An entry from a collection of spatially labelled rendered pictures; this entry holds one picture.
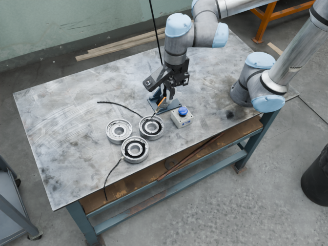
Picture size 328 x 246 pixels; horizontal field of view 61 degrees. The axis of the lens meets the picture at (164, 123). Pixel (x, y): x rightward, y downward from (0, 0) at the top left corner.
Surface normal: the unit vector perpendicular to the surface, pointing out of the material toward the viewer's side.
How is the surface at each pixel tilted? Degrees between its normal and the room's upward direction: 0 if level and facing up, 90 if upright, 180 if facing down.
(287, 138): 0
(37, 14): 90
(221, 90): 0
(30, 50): 90
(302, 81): 0
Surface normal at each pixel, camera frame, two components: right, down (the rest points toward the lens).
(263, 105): 0.02, 0.88
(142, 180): 0.06, -0.59
